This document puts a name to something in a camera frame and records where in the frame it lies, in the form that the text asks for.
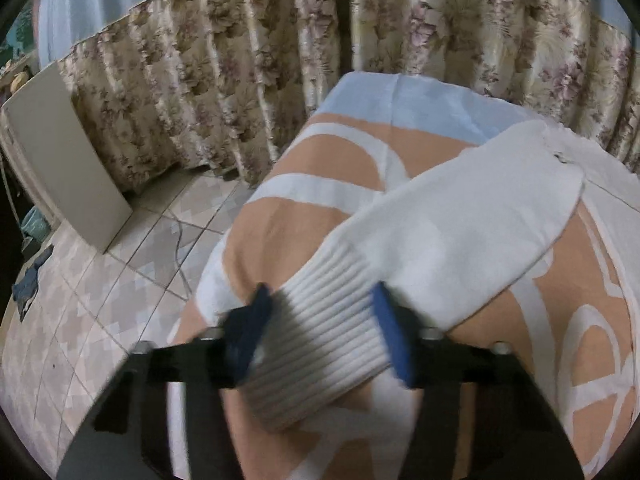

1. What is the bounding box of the teal bag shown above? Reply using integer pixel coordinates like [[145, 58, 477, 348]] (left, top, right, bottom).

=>
[[20, 207, 51, 251]]

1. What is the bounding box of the thin floor cable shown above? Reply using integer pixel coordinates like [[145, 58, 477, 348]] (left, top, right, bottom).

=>
[[169, 209, 195, 297]]

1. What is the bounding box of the white ribbed-cuff sock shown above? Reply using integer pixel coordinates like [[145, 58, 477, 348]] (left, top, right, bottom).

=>
[[239, 120, 587, 433]]

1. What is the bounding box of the orange white blue patterned blanket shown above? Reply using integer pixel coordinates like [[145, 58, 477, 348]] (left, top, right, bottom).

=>
[[167, 72, 640, 480]]

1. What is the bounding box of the white flat board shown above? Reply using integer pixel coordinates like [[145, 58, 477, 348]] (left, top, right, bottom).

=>
[[2, 67, 134, 256]]

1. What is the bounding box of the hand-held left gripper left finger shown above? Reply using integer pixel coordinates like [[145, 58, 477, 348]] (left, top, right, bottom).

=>
[[56, 282, 275, 480]]

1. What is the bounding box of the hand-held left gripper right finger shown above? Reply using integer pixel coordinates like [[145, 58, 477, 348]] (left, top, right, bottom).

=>
[[372, 281, 586, 480]]

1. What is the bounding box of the floral beige curtain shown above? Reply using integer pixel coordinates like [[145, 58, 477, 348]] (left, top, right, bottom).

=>
[[59, 0, 640, 196]]

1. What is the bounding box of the blue cloth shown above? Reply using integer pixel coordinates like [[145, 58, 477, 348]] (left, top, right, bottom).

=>
[[12, 246, 54, 322]]

